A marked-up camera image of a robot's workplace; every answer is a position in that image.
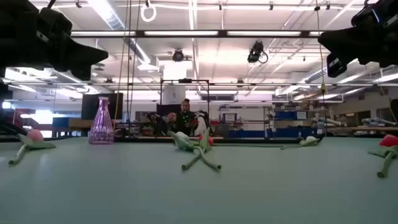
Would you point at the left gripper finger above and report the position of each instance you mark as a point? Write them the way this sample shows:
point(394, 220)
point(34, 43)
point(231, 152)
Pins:
point(82, 74)
point(84, 53)

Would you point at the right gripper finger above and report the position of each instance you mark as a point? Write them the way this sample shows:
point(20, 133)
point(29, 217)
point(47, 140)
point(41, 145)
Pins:
point(334, 40)
point(335, 67)

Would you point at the purple glass vase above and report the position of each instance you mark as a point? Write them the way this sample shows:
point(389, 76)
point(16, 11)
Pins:
point(101, 130)

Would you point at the pink tulip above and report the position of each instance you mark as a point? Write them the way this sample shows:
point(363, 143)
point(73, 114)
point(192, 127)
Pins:
point(34, 136)

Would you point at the white tulip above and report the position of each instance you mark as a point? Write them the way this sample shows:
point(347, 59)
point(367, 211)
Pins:
point(183, 141)
point(309, 141)

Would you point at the red tulip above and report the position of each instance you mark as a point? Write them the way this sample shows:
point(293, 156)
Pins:
point(388, 140)

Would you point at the red roses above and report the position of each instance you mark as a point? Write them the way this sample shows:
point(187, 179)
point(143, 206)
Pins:
point(210, 140)

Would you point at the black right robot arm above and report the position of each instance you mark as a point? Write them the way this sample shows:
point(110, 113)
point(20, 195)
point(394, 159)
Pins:
point(367, 15)

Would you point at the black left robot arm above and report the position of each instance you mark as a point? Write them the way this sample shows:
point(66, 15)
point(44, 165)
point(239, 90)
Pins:
point(15, 31)

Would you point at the background pink flowers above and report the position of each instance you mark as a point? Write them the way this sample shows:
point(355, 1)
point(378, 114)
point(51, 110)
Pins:
point(171, 117)

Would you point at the black monitor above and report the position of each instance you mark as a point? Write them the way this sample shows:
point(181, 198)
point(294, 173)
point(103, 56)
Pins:
point(88, 105)

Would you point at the cardboard box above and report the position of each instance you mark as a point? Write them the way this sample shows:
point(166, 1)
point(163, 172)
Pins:
point(79, 123)

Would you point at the blue box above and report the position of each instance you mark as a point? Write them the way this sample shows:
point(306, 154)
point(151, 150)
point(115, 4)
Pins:
point(60, 122)

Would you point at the light grey tube bundle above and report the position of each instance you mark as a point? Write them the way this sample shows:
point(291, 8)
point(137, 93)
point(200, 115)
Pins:
point(377, 121)
point(328, 121)

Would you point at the thin black crossbar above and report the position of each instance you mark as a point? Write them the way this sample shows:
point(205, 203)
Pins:
point(280, 84)

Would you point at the blue shelf bin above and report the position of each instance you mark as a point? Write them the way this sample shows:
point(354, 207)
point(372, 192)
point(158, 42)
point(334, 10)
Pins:
point(286, 115)

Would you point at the red background equipment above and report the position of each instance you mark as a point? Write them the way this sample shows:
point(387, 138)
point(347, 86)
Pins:
point(18, 115)

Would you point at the white pillar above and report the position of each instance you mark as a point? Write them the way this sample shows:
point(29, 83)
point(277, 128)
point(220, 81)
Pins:
point(174, 93)

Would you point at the row of blue bins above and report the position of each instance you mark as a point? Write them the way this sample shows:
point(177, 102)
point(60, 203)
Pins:
point(264, 133)

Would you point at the black overhead light bar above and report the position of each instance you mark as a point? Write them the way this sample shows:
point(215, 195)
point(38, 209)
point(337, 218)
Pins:
point(186, 33)

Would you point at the person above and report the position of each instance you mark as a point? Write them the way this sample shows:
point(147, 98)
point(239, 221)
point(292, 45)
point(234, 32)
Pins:
point(185, 119)

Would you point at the white sign board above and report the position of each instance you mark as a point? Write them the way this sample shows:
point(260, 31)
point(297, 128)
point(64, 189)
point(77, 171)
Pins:
point(229, 117)

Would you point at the green table mat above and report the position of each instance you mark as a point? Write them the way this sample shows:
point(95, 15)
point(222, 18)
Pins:
point(199, 193)

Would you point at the black rig-mounted camera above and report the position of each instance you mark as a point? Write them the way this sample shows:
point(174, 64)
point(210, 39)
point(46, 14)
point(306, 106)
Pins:
point(255, 52)

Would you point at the round black overhead camera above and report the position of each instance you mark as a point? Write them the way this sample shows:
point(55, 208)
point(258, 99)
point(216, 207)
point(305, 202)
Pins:
point(178, 56)

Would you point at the black background stand frame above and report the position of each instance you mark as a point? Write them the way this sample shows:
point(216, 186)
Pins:
point(185, 81)

